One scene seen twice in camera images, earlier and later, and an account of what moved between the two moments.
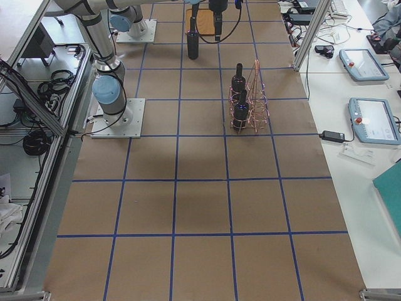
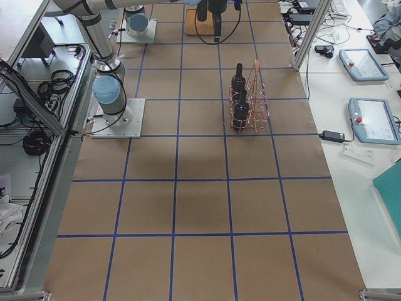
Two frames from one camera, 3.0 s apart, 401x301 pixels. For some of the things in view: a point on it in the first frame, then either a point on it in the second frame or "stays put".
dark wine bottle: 192,35 -> 202,10
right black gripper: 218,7 stays put
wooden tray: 205,21 stays put
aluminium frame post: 322,10 stays put
